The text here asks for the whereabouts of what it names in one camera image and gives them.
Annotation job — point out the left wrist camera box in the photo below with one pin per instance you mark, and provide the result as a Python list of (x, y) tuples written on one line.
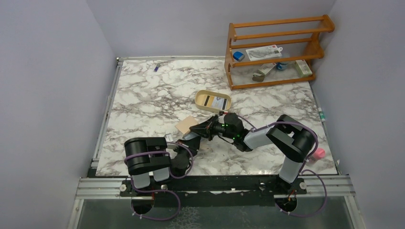
[(169, 138)]

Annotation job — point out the beige leather card holder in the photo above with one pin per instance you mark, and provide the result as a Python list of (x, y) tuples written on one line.
[(184, 125)]

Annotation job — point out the wooden orange shelf rack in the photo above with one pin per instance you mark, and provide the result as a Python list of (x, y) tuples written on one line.
[(299, 38)]

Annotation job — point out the blue round container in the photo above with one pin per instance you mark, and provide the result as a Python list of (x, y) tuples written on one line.
[(282, 65)]

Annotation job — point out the blue small box on shelf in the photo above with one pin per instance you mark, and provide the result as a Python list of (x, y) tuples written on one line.
[(238, 56)]

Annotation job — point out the green white small box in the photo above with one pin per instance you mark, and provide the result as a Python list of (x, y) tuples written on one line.
[(303, 68)]

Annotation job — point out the small blue marker pen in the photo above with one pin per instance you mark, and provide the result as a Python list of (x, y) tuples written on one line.
[(157, 67)]

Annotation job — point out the pink round object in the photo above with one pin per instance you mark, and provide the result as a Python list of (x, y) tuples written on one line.
[(319, 154)]

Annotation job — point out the green white tube at edge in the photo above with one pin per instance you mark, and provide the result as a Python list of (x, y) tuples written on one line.
[(321, 114)]

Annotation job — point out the white card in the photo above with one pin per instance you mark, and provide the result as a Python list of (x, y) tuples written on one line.
[(219, 103)]

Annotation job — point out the cream oval tray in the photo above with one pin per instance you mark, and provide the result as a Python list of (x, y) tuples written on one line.
[(199, 97)]

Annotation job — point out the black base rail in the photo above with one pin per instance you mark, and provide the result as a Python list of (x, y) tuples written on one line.
[(213, 191)]

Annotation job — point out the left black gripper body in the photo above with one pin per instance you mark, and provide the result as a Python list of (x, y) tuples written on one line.
[(183, 142)]

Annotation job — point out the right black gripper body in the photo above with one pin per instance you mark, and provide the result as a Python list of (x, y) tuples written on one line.
[(208, 129)]

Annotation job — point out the white packaged item on shelf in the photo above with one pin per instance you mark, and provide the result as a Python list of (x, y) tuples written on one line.
[(263, 53)]

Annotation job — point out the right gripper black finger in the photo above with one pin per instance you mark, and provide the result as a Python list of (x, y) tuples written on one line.
[(202, 132), (205, 126)]

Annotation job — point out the yellow card in tray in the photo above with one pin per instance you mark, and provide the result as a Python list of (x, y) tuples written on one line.
[(208, 99)]

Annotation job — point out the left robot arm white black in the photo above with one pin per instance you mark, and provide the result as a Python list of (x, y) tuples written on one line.
[(145, 155)]

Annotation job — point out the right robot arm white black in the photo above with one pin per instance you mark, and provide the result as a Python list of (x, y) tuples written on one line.
[(295, 140)]

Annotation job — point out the grey tape dispenser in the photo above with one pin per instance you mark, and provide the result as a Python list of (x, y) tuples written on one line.
[(258, 77)]

